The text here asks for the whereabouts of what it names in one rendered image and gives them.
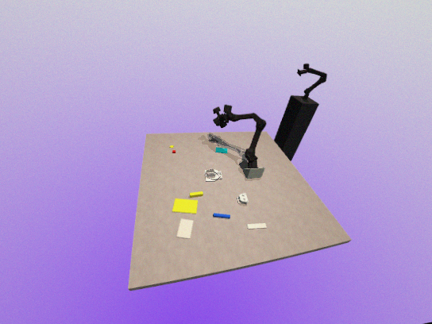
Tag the cream flat bar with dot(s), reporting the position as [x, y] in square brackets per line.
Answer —
[256, 226]

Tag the yellow flat rectangular plate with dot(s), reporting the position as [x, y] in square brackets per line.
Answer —
[185, 206]

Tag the yellow rectangular block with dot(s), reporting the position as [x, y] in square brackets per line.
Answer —
[196, 194]

